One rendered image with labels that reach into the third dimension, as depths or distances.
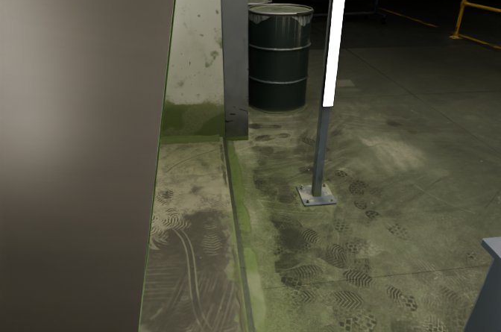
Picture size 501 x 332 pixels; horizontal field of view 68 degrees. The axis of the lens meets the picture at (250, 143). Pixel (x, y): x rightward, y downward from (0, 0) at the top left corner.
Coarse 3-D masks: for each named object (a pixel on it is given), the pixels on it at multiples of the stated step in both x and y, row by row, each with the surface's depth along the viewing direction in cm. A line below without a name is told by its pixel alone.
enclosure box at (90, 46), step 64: (0, 0) 35; (64, 0) 36; (128, 0) 37; (0, 64) 38; (64, 64) 39; (128, 64) 40; (0, 128) 41; (64, 128) 42; (128, 128) 43; (0, 192) 44; (64, 192) 45; (128, 192) 47; (0, 256) 48; (64, 256) 50; (128, 256) 52; (0, 320) 53; (64, 320) 55; (128, 320) 57
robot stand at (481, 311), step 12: (492, 240) 102; (492, 252) 99; (492, 264) 101; (492, 276) 101; (492, 288) 102; (480, 300) 106; (492, 300) 102; (480, 312) 107; (492, 312) 102; (468, 324) 112; (480, 324) 107; (492, 324) 102
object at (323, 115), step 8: (328, 16) 180; (328, 24) 180; (320, 104) 201; (320, 112) 202; (328, 112) 200; (320, 120) 203; (328, 120) 202; (320, 128) 204; (320, 136) 206; (320, 144) 209; (320, 152) 211; (320, 160) 214; (320, 168) 216; (320, 176) 219; (312, 184) 225; (320, 184) 222; (312, 192) 226; (320, 192) 225
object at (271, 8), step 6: (264, 6) 344; (270, 6) 345; (276, 6) 345; (282, 6) 345; (288, 6) 345; (294, 6) 343; (270, 12) 317; (276, 12) 316; (282, 12) 316; (288, 12) 316; (294, 12) 317
